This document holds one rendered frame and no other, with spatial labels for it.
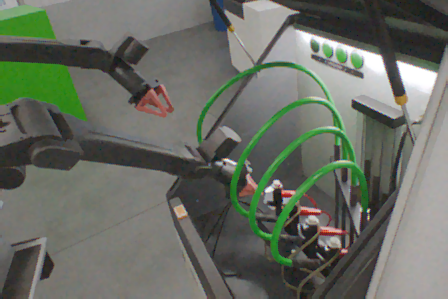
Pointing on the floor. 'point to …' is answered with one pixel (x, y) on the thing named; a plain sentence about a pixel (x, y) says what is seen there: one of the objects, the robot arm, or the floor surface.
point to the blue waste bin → (219, 4)
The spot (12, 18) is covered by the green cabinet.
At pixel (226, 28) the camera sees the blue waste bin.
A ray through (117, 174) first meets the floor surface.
